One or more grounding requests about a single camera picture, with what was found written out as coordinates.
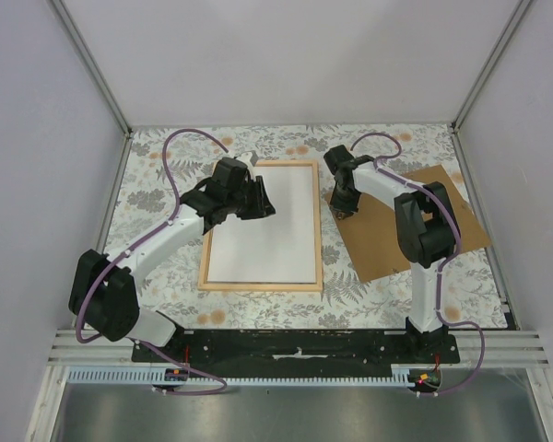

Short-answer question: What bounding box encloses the floral patterned table mat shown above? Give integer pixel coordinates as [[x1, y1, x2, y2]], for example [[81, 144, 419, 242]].
[[106, 123, 515, 330]]

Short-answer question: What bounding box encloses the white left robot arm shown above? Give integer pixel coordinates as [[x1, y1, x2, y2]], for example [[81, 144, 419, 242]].
[[68, 151, 276, 362]]

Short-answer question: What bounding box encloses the aluminium frame post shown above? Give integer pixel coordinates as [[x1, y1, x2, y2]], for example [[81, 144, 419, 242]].
[[451, 0, 535, 134], [48, 0, 133, 137]]

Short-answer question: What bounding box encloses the landscape photo print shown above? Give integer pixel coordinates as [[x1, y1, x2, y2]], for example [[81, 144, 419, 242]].
[[206, 164, 318, 284]]

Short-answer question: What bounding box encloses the brown cardboard backing board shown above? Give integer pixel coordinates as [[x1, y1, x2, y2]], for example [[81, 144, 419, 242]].
[[335, 165, 491, 283]]

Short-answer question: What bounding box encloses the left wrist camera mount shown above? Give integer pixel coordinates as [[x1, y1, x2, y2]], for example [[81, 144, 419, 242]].
[[237, 151, 258, 169]]

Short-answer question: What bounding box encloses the aluminium front rail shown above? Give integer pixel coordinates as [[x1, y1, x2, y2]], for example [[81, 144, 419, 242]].
[[48, 330, 549, 369]]

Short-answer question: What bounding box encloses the light wooden picture frame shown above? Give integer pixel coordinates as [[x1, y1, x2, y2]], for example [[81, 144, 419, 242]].
[[196, 159, 324, 292]]

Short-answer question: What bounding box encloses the white slotted cable duct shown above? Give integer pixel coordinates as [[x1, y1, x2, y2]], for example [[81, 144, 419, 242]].
[[67, 365, 415, 388]]

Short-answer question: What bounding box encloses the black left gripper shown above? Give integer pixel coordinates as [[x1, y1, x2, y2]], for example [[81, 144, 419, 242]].
[[227, 176, 276, 221]]

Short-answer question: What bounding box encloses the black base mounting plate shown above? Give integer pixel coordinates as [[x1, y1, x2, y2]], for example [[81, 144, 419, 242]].
[[131, 327, 462, 369]]

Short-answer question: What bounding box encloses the right aluminium frame post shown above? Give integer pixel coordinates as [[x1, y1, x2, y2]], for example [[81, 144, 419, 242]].
[[451, 0, 535, 134]]

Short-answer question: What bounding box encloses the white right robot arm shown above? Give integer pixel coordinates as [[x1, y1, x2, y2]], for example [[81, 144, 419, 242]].
[[324, 145, 461, 363]]

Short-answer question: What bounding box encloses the left aluminium frame post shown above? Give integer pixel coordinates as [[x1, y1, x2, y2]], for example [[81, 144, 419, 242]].
[[48, 0, 133, 137]]

